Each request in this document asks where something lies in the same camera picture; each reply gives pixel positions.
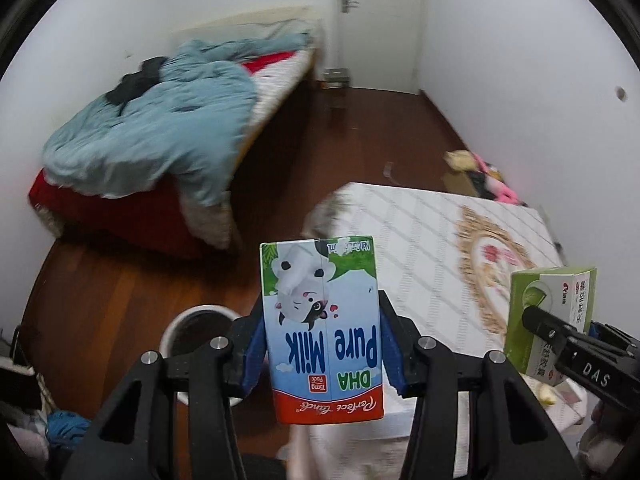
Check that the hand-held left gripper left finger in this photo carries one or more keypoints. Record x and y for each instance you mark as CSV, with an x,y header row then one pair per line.
x,y
252,356

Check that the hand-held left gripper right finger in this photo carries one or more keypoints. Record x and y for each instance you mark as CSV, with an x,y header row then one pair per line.
x,y
392,360

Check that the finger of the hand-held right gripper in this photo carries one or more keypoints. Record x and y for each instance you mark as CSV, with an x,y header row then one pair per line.
x,y
580,355
612,332

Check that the white trash bin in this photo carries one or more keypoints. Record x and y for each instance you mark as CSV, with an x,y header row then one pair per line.
x,y
200,327

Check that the milk carton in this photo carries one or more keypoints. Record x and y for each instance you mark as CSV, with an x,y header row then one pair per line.
x,y
325,320

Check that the green paper box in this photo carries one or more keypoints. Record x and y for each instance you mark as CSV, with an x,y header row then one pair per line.
x,y
550,280

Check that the yellow scrap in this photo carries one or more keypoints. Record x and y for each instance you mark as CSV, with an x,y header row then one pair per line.
x,y
546,395

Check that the patterned white tablecloth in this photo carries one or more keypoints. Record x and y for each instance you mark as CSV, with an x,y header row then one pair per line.
x,y
425,240

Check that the pink plush toy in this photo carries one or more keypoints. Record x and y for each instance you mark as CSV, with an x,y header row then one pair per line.
x,y
500,187

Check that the cardboard box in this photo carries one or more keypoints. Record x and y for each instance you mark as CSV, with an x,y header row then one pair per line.
x,y
457,184

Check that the red bed sheet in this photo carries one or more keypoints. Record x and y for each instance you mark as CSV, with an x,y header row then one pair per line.
x,y
125,215

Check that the blue jacket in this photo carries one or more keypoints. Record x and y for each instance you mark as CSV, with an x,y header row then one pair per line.
x,y
67,427

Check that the yellow plush toy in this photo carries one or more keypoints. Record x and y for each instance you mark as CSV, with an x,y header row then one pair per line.
x,y
459,159

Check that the pile of white pink coats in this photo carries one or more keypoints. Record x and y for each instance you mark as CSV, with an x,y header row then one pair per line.
x,y
27,440

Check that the light blue duvet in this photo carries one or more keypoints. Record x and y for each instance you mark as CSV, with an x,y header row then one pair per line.
x,y
165,125

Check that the white patterned mattress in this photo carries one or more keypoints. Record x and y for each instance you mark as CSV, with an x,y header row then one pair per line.
x,y
280,80

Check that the grey metal box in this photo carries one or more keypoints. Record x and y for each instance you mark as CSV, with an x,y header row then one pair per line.
x,y
336,76

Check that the wooden bed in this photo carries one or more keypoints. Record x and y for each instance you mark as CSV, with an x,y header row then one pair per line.
x,y
305,67

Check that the black garment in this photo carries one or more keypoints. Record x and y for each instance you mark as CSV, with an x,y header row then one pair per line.
x,y
135,82

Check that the white door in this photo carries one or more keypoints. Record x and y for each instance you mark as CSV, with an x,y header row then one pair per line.
x,y
375,35

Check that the pale pillow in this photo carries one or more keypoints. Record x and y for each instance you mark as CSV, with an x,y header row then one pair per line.
x,y
280,27

